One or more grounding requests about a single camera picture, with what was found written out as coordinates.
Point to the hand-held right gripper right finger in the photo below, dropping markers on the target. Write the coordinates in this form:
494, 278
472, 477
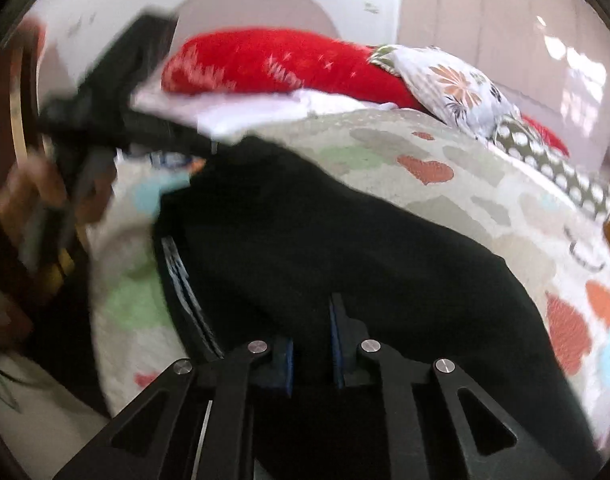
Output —
338, 345

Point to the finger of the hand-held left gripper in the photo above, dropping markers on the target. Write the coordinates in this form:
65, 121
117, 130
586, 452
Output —
170, 135

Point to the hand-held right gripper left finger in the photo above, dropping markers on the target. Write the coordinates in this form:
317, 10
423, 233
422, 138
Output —
284, 365

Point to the black pants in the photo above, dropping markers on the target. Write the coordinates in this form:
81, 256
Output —
310, 220

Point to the person's left hand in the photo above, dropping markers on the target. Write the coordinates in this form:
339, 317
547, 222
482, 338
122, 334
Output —
22, 200

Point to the white bed sheet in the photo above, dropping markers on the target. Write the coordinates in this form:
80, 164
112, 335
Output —
245, 112

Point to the red pillow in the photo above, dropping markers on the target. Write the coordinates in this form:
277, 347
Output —
265, 62

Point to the white arched headboard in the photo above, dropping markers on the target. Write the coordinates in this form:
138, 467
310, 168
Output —
265, 7

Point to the heart print bed cover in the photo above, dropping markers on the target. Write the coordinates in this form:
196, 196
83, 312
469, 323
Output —
465, 195

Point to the white printed cloth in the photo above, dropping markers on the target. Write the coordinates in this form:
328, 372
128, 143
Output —
40, 425

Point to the olive white dotted pillow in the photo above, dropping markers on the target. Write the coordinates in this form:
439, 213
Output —
550, 165

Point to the floral print pillow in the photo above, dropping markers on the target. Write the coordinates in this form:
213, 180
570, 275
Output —
455, 85

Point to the white wardrobe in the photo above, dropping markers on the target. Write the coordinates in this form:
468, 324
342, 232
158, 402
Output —
495, 25

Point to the brown wooden frame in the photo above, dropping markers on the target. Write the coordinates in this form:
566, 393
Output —
7, 110

